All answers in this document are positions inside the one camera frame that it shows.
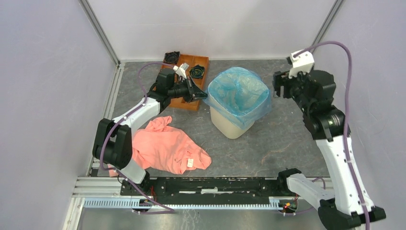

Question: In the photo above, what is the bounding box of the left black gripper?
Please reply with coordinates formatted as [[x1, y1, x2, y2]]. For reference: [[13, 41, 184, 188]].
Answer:
[[168, 76, 209, 104]]

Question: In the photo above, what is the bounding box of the orange wooden divided tray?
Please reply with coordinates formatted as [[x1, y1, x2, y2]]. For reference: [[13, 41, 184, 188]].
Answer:
[[161, 51, 209, 111]]

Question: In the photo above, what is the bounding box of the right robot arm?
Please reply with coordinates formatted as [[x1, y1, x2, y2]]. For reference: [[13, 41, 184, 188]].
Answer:
[[273, 70, 386, 230]]

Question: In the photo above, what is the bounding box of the rolled dark tie right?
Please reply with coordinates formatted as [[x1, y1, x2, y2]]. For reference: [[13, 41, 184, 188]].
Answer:
[[189, 65, 205, 79]]

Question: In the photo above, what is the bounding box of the blue plastic trash bag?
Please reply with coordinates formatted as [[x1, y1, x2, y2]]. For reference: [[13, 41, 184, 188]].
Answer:
[[203, 67, 272, 129]]

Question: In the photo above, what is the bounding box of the aluminium corner post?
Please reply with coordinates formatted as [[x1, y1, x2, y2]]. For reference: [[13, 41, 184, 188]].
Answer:
[[311, 0, 345, 46], [79, 0, 121, 66]]

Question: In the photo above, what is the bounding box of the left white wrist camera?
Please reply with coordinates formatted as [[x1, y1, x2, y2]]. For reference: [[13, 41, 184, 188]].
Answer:
[[172, 63, 189, 81]]

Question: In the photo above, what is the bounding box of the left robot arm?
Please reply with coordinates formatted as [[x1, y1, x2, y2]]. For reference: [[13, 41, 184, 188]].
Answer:
[[92, 66, 208, 195]]

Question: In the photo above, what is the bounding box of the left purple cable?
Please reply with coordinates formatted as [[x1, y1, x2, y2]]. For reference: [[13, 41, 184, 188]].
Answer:
[[99, 62, 176, 215]]

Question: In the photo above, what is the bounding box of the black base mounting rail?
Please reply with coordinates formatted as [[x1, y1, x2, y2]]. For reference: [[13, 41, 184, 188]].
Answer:
[[138, 177, 296, 205]]

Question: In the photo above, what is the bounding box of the pink cloth shirt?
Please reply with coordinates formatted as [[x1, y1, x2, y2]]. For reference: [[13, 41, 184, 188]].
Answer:
[[108, 115, 212, 177]]

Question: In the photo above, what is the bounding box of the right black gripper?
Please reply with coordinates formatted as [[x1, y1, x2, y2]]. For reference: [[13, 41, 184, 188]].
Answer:
[[271, 67, 311, 112]]

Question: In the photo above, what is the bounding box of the cream plastic trash bin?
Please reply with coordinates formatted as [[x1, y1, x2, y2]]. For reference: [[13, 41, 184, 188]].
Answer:
[[210, 107, 255, 139]]

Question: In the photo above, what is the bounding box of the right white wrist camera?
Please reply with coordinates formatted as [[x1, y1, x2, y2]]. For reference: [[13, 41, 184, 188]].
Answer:
[[287, 51, 315, 79]]

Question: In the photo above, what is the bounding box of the left aluminium corner post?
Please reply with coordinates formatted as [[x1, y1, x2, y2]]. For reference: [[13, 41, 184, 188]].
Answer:
[[79, 0, 121, 66]]

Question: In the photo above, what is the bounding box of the right aluminium corner post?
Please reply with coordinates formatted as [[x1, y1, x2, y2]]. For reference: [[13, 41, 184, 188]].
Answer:
[[311, 0, 345, 46]]

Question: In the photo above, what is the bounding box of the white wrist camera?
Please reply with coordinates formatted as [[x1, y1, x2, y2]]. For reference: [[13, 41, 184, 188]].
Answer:
[[172, 63, 189, 81], [287, 51, 315, 79]]

